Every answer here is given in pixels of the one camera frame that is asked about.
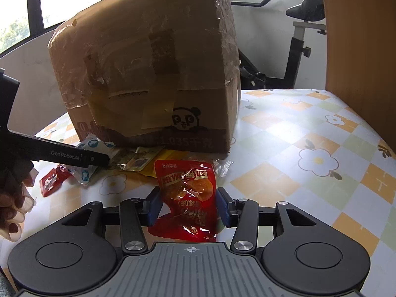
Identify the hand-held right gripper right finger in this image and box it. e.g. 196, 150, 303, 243
216, 187, 320, 252

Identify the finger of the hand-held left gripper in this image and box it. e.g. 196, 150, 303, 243
6, 131, 111, 168

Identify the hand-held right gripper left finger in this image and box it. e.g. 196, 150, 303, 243
60, 187, 162, 252

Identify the white blue snack packet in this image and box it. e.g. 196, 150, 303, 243
72, 165, 99, 188
75, 132, 116, 154

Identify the red snack packet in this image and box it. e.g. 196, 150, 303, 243
148, 159, 218, 243

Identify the taped cardboard box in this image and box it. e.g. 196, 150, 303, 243
47, 0, 242, 154

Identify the person's left hand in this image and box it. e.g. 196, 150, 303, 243
0, 169, 37, 242

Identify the small red candy packet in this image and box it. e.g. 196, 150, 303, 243
40, 165, 75, 198

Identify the clear plastic wrapper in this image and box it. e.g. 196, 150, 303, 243
212, 159, 233, 179

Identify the olive snack packet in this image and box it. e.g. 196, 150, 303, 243
111, 146, 165, 173

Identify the yellow snack bag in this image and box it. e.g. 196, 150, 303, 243
140, 149, 190, 179

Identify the black exercise bike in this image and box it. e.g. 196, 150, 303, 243
230, 0, 327, 91

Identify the wooden board panel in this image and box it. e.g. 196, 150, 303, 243
319, 0, 396, 159

